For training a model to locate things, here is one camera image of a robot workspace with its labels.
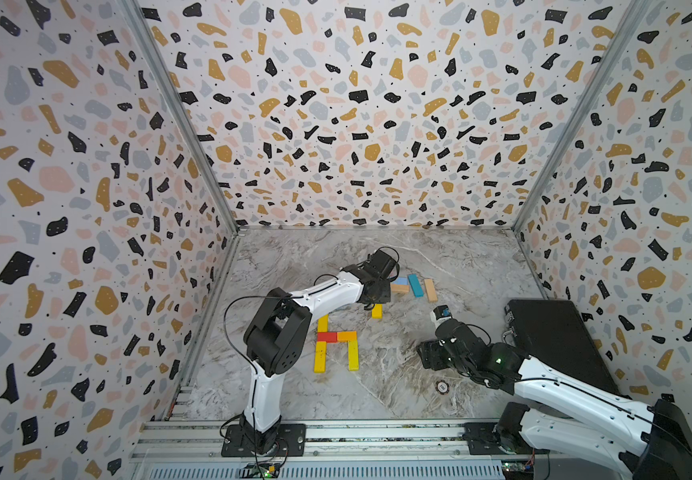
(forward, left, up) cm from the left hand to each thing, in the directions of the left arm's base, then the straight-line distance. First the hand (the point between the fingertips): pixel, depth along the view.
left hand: (385, 293), depth 94 cm
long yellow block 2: (-17, +20, -7) cm, 27 cm away
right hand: (-19, -10, +2) cm, 21 cm away
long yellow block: (-7, +20, -7) cm, 22 cm away
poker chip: (-26, -15, -8) cm, 31 cm away
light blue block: (+8, -6, -6) cm, 12 cm away
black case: (-13, -49, -3) cm, 51 cm away
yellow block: (-6, +3, 0) cm, 7 cm away
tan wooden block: (+7, -6, -8) cm, 12 cm away
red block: (-11, +18, -7) cm, 22 cm away
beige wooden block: (+5, -17, -8) cm, 19 cm away
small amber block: (-11, +13, -6) cm, 18 cm away
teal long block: (+8, -12, -7) cm, 15 cm away
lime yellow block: (-17, +10, -7) cm, 21 cm away
